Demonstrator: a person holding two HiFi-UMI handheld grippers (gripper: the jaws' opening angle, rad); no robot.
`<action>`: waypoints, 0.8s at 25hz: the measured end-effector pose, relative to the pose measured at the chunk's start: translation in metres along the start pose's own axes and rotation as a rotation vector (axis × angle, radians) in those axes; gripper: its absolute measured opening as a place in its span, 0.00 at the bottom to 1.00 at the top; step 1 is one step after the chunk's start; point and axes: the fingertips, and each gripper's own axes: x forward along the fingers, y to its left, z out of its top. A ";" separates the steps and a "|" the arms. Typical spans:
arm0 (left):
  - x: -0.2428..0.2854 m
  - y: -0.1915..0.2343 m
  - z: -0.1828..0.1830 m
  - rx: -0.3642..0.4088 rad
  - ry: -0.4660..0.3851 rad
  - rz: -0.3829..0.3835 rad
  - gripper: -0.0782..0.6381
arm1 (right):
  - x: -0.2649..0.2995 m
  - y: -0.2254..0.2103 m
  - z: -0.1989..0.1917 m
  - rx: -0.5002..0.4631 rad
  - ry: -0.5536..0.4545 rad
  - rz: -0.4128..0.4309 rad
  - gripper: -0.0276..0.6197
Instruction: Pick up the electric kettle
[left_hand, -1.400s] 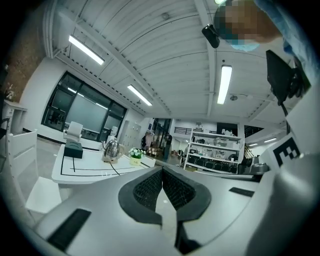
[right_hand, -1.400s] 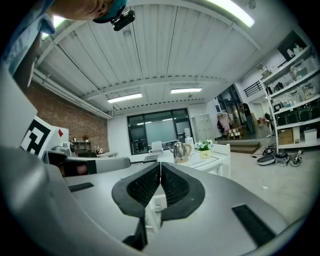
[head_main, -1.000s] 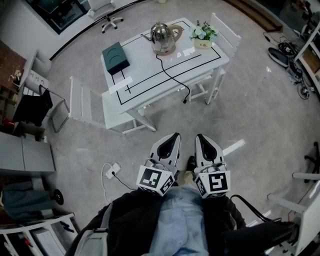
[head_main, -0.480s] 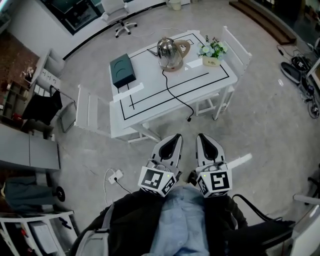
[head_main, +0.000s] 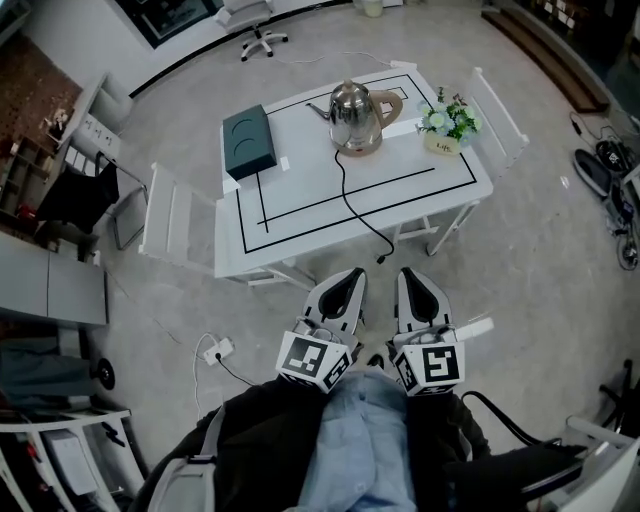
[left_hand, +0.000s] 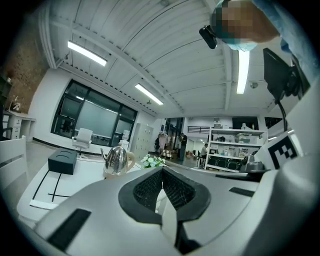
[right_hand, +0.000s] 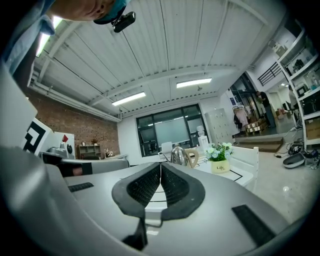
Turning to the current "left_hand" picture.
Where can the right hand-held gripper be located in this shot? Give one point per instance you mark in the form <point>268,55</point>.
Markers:
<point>303,125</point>

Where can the white flower bouquet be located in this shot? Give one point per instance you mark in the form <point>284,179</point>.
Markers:
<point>152,161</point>

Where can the silver electric kettle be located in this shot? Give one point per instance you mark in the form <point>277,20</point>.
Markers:
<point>116,160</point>

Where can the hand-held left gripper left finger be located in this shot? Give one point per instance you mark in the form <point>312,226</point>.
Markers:
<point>100,215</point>

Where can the black tracker device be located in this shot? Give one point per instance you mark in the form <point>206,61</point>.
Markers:
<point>277,72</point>

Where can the white slatted chair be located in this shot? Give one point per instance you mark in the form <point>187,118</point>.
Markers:
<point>12,160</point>

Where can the person's blue shirt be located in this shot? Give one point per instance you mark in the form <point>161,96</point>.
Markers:
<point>287,27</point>

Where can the white water dispenser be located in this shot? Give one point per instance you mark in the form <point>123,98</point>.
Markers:
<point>125,137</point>

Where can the white sheet with black lines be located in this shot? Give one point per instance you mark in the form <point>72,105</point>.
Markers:
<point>50,190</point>

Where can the long ceiling light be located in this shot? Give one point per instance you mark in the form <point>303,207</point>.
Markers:
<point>149,94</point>
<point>243,72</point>
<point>87,53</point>

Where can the grey locker cabinet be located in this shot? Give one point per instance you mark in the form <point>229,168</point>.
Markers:
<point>142,138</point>

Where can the white desk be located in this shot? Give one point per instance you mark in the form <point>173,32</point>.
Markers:
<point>18,123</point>

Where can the clothes rack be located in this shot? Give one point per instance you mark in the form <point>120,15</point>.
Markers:
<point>161,142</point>

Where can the black head camera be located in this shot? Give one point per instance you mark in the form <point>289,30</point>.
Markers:
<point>208,37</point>

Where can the person's head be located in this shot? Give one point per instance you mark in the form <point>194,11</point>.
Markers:
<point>240,22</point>

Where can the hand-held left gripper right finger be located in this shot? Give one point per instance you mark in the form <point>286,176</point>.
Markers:
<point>220,207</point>

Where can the white storage shelf unit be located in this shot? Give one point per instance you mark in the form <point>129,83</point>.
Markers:
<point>235,143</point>

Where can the white office chair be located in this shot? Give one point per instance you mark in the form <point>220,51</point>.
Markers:
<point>82,138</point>

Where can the large black-framed window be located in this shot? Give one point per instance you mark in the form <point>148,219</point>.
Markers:
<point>97,117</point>

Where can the black box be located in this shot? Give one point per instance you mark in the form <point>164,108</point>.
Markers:
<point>62,161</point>

